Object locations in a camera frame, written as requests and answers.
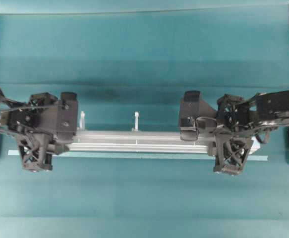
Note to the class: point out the white cable tie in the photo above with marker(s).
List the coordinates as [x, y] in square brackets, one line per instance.
[82, 121]
[136, 121]

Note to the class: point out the middle white cable tie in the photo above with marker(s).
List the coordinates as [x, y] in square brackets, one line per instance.
[136, 121]

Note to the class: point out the light green tape strip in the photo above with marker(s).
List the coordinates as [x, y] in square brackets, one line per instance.
[134, 155]

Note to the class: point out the teal green table cloth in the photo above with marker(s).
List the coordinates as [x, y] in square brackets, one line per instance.
[122, 63]

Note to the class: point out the large silver metal rail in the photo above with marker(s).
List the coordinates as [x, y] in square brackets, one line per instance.
[86, 142]

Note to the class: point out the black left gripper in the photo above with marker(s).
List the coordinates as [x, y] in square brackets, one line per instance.
[48, 120]

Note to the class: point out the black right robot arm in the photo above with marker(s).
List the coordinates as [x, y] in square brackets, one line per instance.
[271, 111]

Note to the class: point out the left white cable tie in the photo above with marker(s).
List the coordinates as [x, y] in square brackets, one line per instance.
[82, 121]

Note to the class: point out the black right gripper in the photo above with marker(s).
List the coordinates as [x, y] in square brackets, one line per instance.
[233, 120]

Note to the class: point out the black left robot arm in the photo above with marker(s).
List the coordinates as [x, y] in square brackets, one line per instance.
[0, 111]

